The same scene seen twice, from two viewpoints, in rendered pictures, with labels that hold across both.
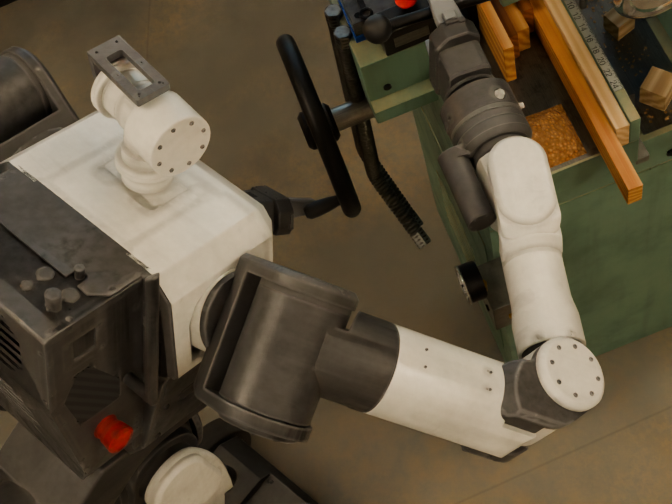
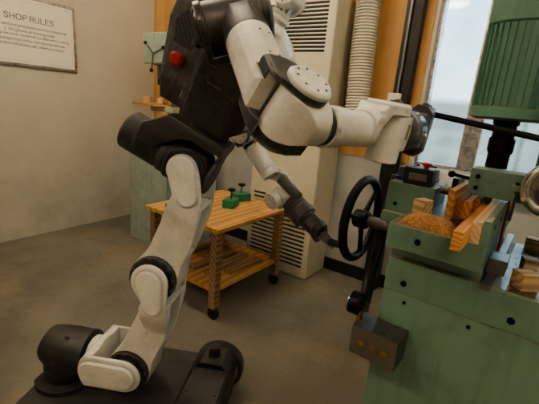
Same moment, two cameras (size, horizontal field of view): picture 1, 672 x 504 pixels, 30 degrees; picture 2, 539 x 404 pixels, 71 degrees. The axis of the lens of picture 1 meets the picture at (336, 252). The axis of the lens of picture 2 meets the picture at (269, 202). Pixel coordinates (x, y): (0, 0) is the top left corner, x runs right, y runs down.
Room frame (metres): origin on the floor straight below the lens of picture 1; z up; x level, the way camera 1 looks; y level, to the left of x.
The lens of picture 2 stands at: (-0.15, -0.47, 1.15)
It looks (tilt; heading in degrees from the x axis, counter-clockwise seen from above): 15 degrees down; 34
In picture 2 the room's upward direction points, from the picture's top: 5 degrees clockwise
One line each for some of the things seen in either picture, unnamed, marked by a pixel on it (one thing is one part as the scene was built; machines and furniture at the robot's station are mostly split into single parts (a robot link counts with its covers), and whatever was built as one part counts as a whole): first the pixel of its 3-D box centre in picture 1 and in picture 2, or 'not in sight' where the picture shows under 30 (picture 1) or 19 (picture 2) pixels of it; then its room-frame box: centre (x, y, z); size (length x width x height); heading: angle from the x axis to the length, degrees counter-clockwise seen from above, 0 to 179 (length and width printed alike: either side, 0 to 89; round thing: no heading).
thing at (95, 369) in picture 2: not in sight; (123, 357); (0.50, 0.52, 0.28); 0.21 x 0.20 x 0.13; 118
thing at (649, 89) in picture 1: (658, 88); (524, 280); (0.83, -0.51, 0.82); 0.04 x 0.04 x 0.04; 37
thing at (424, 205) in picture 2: not in sight; (423, 206); (0.90, -0.25, 0.92); 0.04 x 0.03 x 0.04; 156
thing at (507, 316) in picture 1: (520, 286); (377, 341); (0.74, -0.24, 0.58); 0.12 x 0.08 x 0.08; 88
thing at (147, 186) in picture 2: not in sight; (175, 142); (1.84, 1.82, 0.79); 0.62 x 0.48 x 1.58; 90
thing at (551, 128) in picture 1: (530, 140); (428, 220); (0.78, -0.30, 0.91); 0.12 x 0.09 x 0.03; 88
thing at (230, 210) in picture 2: not in sight; (218, 238); (1.47, 0.99, 0.32); 0.66 x 0.57 x 0.64; 0
